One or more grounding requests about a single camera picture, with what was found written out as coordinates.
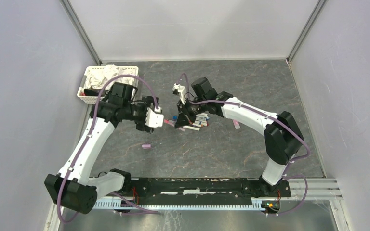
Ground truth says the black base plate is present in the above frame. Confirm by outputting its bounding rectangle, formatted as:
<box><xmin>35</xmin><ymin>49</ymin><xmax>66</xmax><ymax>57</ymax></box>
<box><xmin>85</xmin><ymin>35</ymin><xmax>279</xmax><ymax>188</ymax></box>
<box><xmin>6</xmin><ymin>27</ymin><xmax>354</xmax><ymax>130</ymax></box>
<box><xmin>101</xmin><ymin>177</ymin><xmax>291</xmax><ymax>206</ymax></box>

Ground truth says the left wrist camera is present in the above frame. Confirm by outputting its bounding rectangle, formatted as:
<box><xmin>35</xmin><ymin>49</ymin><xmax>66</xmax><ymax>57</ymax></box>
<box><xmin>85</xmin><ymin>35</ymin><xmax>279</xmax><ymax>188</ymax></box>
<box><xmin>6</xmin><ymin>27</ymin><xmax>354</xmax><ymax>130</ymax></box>
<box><xmin>145</xmin><ymin>107</ymin><xmax>164</xmax><ymax>128</ymax></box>

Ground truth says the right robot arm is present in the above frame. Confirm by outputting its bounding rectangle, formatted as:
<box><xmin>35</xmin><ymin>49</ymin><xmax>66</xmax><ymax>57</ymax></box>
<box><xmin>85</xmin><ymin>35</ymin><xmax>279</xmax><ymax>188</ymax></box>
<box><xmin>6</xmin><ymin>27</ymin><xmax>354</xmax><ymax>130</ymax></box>
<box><xmin>172</xmin><ymin>77</ymin><xmax>306</xmax><ymax>196</ymax></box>

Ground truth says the orange cap marker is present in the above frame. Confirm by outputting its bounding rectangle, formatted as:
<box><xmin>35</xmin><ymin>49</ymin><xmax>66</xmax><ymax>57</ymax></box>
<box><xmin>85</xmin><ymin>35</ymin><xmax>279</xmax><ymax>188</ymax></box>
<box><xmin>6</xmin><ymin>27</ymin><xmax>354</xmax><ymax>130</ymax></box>
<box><xmin>172</xmin><ymin>116</ymin><xmax>210</xmax><ymax>127</ymax></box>

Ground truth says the pink highlighter pen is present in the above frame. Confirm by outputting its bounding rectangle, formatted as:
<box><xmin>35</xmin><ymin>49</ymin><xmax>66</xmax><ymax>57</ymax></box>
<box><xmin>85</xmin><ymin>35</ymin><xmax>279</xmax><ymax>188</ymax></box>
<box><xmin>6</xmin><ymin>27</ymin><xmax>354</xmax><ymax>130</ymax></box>
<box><xmin>232</xmin><ymin>120</ymin><xmax>240</xmax><ymax>129</ymax></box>

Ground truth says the white crumpled cloth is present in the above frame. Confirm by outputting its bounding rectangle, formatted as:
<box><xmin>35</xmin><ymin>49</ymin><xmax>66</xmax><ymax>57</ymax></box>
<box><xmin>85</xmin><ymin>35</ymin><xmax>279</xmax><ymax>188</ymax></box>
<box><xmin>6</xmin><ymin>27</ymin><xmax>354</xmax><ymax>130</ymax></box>
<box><xmin>82</xmin><ymin>64</ymin><xmax>139</xmax><ymax>90</ymax></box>

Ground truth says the pink highlighter cap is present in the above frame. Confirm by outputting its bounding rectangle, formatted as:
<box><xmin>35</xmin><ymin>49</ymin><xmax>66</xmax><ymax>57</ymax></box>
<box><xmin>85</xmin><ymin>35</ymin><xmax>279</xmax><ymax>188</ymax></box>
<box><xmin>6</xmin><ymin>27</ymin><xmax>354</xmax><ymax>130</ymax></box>
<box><xmin>142</xmin><ymin>144</ymin><xmax>152</xmax><ymax>149</ymax></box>

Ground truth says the grey cable duct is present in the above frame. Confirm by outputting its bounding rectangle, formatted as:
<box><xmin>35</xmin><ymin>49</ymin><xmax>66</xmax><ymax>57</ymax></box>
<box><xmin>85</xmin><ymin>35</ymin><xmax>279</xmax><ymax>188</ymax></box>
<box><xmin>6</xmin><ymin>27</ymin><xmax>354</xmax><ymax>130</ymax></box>
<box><xmin>93</xmin><ymin>198</ymin><xmax>265</xmax><ymax>211</ymax></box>

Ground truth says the purple cable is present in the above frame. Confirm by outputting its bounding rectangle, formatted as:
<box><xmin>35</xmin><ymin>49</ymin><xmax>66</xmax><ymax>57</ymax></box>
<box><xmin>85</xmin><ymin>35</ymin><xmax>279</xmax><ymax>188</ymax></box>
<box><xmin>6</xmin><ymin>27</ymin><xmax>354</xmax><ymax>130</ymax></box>
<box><xmin>56</xmin><ymin>74</ymin><xmax>160</xmax><ymax>224</ymax></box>
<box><xmin>178</xmin><ymin>73</ymin><xmax>311</xmax><ymax>217</ymax></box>

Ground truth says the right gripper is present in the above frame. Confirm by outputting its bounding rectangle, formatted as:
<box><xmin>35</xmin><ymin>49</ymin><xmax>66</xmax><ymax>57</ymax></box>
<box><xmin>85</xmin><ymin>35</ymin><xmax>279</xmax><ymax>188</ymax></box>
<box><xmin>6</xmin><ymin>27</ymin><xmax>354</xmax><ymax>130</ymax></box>
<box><xmin>175</xmin><ymin>97</ymin><xmax>207</xmax><ymax>128</ymax></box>

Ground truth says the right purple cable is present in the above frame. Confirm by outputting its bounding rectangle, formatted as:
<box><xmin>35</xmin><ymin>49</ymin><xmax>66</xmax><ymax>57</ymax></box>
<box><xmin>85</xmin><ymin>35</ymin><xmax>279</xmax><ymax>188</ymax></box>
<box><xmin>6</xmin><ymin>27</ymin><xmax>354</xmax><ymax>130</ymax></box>
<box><xmin>178</xmin><ymin>73</ymin><xmax>311</xmax><ymax>217</ymax></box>

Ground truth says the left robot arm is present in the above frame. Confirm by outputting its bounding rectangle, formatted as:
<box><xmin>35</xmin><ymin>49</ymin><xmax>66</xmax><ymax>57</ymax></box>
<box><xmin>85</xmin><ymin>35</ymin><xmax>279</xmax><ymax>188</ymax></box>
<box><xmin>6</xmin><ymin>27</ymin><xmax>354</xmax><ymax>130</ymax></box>
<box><xmin>44</xmin><ymin>82</ymin><xmax>163</xmax><ymax>216</ymax></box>

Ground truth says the white plastic basket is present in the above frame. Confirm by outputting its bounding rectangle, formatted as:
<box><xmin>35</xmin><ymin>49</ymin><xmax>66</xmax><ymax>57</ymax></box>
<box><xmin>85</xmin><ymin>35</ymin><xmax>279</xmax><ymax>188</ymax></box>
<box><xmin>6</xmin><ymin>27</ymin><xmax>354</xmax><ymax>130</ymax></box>
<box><xmin>77</xmin><ymin>65</ymin><xmax>140</xmax><ymax>105</ymax></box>

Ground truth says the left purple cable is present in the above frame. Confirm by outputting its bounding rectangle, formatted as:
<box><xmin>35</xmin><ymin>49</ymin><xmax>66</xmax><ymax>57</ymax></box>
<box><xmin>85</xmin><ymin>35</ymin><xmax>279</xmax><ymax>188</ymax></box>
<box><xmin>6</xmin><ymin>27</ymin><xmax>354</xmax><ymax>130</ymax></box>
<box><xmin>56</xmin><ymin>74</ymin><xmax>160</xmax><ymax>224</ymax></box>

